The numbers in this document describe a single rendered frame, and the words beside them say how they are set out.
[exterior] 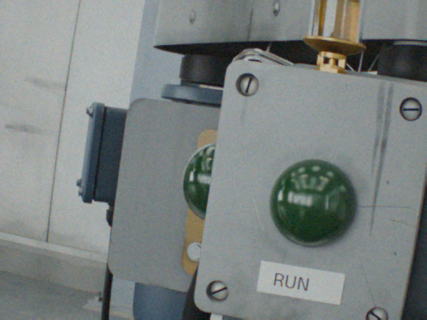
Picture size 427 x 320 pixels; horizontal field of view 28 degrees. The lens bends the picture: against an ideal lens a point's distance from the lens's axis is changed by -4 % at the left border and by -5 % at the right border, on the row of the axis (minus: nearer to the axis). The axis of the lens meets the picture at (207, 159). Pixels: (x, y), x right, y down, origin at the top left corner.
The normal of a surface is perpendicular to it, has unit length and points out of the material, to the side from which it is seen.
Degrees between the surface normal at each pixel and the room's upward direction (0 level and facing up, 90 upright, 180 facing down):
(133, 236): 90
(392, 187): 90
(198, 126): 90
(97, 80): 90
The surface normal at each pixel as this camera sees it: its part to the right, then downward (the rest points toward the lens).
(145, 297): -0.79, -0.06
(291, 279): -0.26, 0.01
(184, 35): -0.91, -0.11
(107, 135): 0.18, 0.07
